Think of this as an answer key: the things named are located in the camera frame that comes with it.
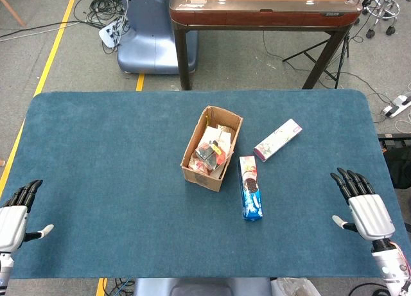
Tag pink white snack packet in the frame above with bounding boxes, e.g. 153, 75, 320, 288
188, 153, 214, 177

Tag white power strip with plugs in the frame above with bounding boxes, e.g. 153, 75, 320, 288
98, 18, 125, 49

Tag black equipment case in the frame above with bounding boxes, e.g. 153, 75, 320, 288
378, 134, 411, 189

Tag brown cardboard box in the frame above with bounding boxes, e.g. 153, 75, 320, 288
180, 105, 244, 193

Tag blue felt table mat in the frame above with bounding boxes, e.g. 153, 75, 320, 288
0, 89, 411, 280

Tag blue grey machine base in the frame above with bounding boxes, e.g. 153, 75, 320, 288
117, 0, 198, 74

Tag chrome wheeled stool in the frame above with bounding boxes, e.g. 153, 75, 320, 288
362, 0, 402, 39

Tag white grey power strip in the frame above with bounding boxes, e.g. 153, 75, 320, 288
381, 95, 411, 118

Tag white pink floral box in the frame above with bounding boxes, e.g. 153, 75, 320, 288
253, 118, 303, 163

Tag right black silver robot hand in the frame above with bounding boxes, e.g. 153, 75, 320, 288
330, 167, 398, 252

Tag wooden chair leg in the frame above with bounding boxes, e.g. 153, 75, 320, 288
0, 0, 35, 28

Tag black folding tripod stand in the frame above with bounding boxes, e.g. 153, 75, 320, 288
282, 35, 351, 90

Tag tangled black cable bundle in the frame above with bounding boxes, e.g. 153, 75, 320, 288
73, 0, 130, 55

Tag thin black floor cable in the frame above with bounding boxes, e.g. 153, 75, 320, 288
262, 31, 394, 106

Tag snack packets in box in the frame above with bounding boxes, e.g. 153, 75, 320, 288
195, 137, 226, 172

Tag cables under table edge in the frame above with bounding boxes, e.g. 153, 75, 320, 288
105, 278, 136, 296

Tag brown mahjong table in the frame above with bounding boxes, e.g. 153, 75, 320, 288
169, 0, 363, 91

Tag white plastic bag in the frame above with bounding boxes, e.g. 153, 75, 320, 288
271, 277, 319, 296

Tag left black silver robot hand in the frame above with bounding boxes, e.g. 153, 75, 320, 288
0, 179, 55, 254

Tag grey blue robot torso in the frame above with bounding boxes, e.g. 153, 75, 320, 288
133, 278, 272, 296

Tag blue cookie package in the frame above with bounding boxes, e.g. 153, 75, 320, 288
238, 155, 264, 222

